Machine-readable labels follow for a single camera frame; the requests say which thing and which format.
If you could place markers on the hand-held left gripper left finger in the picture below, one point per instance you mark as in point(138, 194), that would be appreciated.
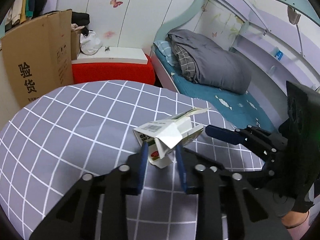
point(142, 165)

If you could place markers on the purple checked tablecloth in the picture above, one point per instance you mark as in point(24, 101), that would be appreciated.
point(75, 130)

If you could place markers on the small blue box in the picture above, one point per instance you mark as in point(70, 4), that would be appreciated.
point(278, 54)

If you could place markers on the red bench white top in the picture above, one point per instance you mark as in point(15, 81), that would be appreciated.
point(112, 72)

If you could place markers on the faint pink butterfly sticker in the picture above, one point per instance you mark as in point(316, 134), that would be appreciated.
point(108, 34)

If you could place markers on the grey duvet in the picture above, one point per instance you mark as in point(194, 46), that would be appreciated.
point(215, 65)

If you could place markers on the teal bunk bed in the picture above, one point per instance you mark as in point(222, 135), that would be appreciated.
point(225, 5)

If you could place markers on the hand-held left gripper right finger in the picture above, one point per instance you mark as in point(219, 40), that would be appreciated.
point(181, 167)

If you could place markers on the white green paper carton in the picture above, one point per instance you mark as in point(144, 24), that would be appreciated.
point(165, 130)

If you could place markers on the blue checked pillow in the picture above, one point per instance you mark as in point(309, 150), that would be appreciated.
point(162, 52)

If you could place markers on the white plastic bag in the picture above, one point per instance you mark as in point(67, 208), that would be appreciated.
point(90, 43)

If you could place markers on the small cardboard box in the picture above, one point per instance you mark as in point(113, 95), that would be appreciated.
point(75, 45)

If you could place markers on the large cardboard box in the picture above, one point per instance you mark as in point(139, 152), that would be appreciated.
point(35, 62)

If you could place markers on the black clothes pile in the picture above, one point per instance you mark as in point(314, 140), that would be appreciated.
point(81, 18)

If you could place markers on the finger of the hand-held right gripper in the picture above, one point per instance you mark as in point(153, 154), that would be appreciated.
point(269, 166)
point(220, 133)

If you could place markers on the beige hanging pouch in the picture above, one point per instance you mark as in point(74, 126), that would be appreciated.
point(293, 15)

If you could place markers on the hanging clothes row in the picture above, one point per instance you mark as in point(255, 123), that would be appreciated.
point(27, 0)

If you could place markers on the person's right forearm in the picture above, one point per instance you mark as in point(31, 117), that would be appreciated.
point(297, 220)

